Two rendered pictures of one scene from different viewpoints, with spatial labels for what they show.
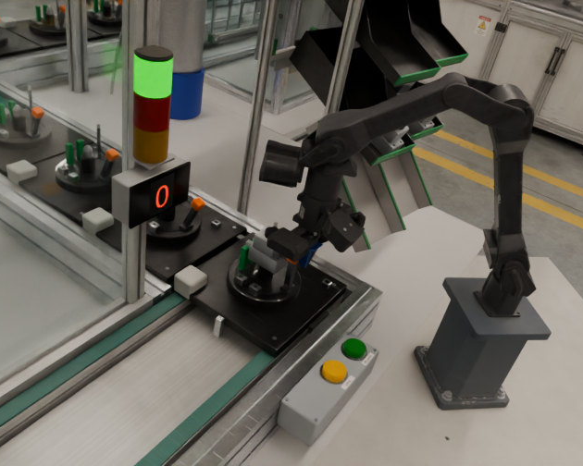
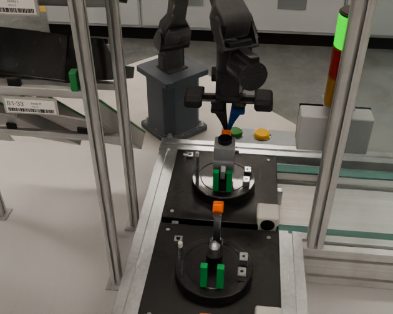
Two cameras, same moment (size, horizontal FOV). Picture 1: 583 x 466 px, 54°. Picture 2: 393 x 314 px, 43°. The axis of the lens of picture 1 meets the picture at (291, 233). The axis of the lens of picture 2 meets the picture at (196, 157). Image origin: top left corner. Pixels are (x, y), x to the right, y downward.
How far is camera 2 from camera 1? 1.45 m
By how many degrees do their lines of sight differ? 84
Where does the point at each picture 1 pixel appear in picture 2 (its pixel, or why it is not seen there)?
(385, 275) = (90, 177)
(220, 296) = (261, 196)
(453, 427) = (214, 123)
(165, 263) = (264, 242)
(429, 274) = (67, 157)
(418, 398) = (206, 137)
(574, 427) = not seen: hidden behind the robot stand
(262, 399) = (310, 154)
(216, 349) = (287, 202)
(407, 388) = not seen: hidden behind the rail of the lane
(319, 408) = (291, 133)
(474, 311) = (188, 71)
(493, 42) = not seen: outside the picture
